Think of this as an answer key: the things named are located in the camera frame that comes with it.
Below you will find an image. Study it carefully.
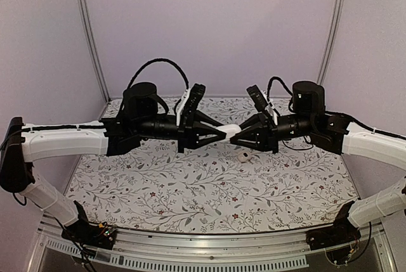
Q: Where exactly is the white earbud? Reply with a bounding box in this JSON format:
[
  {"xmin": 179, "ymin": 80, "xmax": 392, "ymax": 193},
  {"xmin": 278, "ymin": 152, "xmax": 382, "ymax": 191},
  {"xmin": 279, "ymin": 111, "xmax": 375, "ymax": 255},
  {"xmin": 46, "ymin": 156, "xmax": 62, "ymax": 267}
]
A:
[{"xmin": 217, "ymin": 124, "xmax": 242, "ymax": 139}]

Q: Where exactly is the left black sleeved cable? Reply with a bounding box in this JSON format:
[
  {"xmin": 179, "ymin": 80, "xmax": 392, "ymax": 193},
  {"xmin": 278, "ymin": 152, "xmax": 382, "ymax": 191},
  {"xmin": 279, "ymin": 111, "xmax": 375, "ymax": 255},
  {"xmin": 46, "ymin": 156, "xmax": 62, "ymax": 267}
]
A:
[{"xmin": 119, "ymin": 58, "xmax": 190, "ymax": 117}]

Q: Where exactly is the left aluminium frame post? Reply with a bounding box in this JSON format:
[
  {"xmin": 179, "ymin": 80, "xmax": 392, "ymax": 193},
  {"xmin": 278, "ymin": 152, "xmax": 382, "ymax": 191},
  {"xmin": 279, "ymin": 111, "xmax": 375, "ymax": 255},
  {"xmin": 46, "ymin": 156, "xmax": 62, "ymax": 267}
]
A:
[{"xmin": 77, "ymin": 0, "xmax": 111, "ymax": 103}]

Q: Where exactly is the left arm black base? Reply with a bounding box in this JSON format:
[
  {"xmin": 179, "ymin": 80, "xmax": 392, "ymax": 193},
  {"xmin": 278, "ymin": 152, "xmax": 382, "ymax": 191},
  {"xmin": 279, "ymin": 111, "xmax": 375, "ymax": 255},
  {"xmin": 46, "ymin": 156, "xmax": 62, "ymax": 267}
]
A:
[{"xmin": 62, "ymin": 200, "xmax": 117, "ymax": 250}]

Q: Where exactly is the right aluminium frame post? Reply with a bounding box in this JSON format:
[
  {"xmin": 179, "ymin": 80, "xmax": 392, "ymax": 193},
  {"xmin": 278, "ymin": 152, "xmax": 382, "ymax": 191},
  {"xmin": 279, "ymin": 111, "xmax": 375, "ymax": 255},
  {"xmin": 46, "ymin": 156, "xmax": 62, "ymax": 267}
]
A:
[{"xmin": 317, "ymin": 0, "xmax": 344, "ymax": 85}]

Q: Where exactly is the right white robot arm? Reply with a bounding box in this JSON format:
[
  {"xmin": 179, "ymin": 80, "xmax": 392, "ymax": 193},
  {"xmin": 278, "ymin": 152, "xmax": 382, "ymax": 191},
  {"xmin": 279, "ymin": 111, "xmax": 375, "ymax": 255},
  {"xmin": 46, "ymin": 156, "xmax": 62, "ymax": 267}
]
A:
[{"xmin": 230, "ymin": 81, "xmax": 405, "ymax": 169}]

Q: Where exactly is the floral patterned mat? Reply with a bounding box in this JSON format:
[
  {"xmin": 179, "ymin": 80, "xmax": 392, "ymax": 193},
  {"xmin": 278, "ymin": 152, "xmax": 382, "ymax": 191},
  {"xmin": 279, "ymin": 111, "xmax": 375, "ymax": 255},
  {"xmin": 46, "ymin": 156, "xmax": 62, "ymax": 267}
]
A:
[{"xmin": 63, "ymin": 96, "xmax": 361, "ymax": 234}]

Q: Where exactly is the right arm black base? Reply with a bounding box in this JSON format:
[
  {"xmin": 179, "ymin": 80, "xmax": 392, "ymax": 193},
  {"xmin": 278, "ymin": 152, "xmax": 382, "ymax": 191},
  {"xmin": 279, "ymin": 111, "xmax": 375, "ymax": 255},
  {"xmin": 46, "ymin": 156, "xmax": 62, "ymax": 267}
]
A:
[{"xmin": 306, "ymin": 200, "xmax": 361, "ymax": 265}]

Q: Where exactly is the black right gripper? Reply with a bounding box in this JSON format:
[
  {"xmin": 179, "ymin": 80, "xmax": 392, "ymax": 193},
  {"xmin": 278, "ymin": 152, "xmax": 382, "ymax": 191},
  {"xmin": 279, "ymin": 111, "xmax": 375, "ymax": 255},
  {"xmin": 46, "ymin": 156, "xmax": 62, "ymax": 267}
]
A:
[{"xmin": 229, "ymin": 112, "xmax": 315, "ymax": 154}]

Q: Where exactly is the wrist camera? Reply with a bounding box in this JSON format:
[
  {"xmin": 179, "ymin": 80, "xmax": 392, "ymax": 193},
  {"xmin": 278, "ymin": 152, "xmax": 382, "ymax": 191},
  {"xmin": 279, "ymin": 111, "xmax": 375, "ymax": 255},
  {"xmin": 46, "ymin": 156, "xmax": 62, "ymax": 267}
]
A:
[
  {"xmin": 247, "ymin": 85, "xmax": 278, "ymax": 125},
  {"xmin": 174, "ymin": 83, "xmax": 206, "ymax": 126}
]

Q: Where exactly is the cream earbud case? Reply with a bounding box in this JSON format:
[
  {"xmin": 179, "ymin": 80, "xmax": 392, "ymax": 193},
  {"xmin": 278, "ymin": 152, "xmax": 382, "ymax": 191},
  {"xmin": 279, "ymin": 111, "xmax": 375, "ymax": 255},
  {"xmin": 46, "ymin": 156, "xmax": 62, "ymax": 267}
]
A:
[{"xmin": 237, "ymin": 152, "xmax": 251, "ymax": 163}]

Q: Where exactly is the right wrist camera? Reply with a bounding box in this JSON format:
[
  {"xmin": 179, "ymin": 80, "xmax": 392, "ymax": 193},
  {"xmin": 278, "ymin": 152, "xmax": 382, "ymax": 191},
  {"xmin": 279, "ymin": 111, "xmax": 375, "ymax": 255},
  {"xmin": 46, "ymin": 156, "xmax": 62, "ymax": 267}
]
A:
[{"xmin": 247, "ymin": 85, "xmax": 278, "ymax": 125}]

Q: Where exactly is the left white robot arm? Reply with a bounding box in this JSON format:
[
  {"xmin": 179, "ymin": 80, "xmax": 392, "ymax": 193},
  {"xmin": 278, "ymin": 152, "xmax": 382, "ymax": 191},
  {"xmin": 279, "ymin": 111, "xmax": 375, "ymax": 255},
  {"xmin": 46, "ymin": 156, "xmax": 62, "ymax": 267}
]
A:
[{"xmin": 1, "ymin": 82, "xmax": 226, "ymax": 243}]

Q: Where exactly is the aluminium frame post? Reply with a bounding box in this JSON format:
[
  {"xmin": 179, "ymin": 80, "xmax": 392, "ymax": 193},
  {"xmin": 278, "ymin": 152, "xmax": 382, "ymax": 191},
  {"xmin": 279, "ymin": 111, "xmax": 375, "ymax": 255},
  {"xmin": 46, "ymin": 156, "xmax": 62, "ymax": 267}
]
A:
[
  {"xmin": 317, "ymin": 0, "xmax": 344, "ymax": 85},
  {"xmin": 77, "ymin": 0, "xmax": 111, "ymax": 103}
]

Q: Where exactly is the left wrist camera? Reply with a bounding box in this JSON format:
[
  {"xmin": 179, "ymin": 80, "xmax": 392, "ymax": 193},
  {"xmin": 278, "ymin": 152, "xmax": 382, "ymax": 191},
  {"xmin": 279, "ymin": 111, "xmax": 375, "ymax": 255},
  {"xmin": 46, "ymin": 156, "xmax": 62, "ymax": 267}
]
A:
[{"xmin": 174, "ymin": 83, "xmax": 206, "ymax": 126}]

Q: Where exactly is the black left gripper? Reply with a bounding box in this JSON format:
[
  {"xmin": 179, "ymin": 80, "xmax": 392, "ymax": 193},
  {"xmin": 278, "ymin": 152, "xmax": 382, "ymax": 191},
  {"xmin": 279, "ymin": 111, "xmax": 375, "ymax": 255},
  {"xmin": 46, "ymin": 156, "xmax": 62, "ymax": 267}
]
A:
[{"xmin": 135, "ymin": 111, "xmax": 226, "ymax": 155}]

